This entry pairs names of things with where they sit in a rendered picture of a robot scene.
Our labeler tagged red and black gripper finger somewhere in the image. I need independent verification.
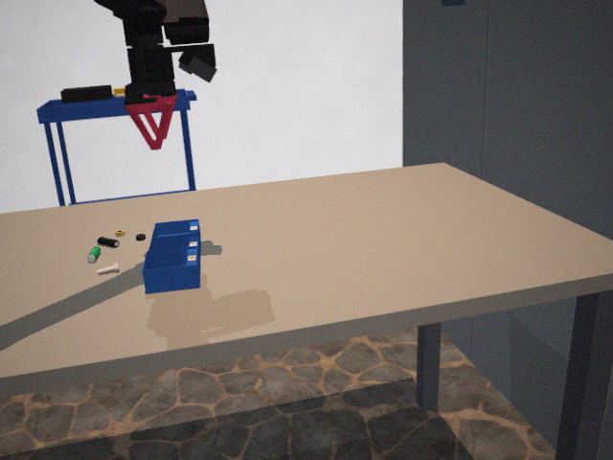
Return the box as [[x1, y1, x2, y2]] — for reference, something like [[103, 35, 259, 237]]
[[125, 101, 172, 150], [144, 94, 177, 139]]

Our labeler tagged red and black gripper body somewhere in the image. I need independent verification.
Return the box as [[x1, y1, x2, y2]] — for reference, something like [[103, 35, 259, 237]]
[[124, 44, 177, 105]]

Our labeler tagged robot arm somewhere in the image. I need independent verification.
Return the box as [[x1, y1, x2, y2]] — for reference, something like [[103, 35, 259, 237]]
[[94, 0, 217, 83]]

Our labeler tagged grey bolt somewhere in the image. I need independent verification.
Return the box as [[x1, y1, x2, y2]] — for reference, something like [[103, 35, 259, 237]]
[[98, 263, 120, 274]]

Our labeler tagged blue rack of three bins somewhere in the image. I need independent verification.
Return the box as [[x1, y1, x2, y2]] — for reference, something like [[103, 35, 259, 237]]
[[142, 219, 201, 294]]

